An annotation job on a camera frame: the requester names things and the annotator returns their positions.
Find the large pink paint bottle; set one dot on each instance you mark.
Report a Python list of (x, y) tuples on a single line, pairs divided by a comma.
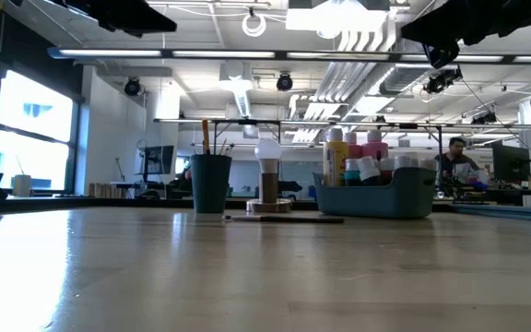
[(355, 151), (376, 150)]

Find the small turquoise paint bottle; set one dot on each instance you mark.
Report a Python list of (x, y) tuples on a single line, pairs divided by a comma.
[(352, 176)]

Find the teal plastic storage bin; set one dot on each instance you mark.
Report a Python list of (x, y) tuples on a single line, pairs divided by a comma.
[(385, 200)]

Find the black paintbrush silver ferrule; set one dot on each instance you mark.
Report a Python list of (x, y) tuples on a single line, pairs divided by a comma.
[(230, 149)]

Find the black paintbrush dark bristles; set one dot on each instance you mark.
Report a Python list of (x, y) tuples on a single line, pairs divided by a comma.
[(293, 220)]

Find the teal ribbed plastic cup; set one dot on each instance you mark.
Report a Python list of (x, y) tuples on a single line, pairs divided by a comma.
[(210, 184)]

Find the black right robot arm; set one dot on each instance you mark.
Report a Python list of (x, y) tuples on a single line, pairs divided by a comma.
[(500, 18)]

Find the person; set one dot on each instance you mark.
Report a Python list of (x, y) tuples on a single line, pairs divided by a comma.
[(185, 180), (454, 159)]

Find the black monitor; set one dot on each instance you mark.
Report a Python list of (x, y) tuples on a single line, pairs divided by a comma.
[(159, 159), (510, 161)]

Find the long ceiling light bar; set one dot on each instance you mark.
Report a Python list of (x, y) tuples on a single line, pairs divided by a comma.
[(219, 54)]

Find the row of wooden blocks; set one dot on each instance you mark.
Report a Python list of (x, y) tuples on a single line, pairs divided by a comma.
[(106, 190)]

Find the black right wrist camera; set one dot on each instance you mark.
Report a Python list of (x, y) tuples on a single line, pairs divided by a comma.
[(441, 55)]

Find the black ceiling camera cluster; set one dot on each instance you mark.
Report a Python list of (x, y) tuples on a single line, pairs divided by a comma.
[(440, 82), (484, 119)]

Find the silver ventilation duct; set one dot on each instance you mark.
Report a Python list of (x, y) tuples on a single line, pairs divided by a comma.
[(399, 78)]

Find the black background rig frame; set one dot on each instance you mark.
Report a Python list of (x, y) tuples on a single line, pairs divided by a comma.
[(247, 122), (440, 138)]

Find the black ceiling dome camera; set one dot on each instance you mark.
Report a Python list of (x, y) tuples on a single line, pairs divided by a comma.
[(285, 83), (132, 86)]

